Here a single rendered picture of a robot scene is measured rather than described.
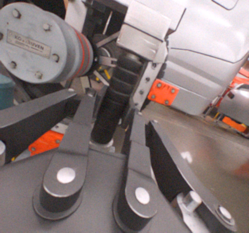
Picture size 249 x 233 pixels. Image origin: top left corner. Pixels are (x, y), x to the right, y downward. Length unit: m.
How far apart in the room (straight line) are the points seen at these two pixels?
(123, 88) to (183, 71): 0.79
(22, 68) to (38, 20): 0.09
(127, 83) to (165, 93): 0.27
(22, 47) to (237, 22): 1.07
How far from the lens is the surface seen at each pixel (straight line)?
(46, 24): 0.26
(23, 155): 0.91
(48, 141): 0.53
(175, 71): 0.90
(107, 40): 0.49
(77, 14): 0.42
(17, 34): 0.29
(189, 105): 1.01
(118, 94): 0.15
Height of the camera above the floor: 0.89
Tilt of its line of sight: 19 degrees down
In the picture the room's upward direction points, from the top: 24 degrees clockwise
